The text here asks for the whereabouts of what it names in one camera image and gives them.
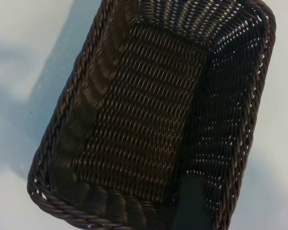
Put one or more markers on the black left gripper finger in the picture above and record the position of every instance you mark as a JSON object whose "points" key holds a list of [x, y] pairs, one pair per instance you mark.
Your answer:
{"points": [[193, 206]]}

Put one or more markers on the dark brown wicker basket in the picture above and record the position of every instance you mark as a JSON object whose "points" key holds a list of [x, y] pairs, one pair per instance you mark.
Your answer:
{"points": [[144, 100]]}

